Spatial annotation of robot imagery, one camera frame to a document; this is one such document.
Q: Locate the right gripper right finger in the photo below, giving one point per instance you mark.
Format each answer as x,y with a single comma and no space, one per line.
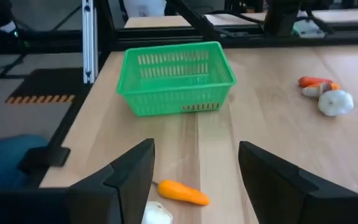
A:
272,186

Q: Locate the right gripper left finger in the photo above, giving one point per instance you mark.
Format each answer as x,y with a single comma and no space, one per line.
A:
126,186

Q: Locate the large white toy garlic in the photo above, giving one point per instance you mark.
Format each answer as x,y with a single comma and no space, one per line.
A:
155,214

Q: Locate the orange toy pepper green stem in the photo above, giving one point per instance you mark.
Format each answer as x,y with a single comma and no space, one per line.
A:
182,193

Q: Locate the white toy mushroom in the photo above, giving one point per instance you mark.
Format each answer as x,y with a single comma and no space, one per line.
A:
312,91

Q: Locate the orange carrot piece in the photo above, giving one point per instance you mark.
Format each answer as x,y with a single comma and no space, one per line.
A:
335,86
312,81

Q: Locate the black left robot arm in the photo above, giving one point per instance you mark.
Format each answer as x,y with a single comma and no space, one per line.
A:
281,18

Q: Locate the green plastic basket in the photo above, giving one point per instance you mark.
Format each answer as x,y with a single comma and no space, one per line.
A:
166,93

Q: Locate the blue rounded object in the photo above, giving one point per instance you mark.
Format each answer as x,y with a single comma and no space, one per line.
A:
5,161

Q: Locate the black hazard striped mat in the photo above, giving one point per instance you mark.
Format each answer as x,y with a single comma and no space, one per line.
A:
42,84

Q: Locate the silver aluminium post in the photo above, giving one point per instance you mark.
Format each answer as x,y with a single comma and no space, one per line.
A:
89,40

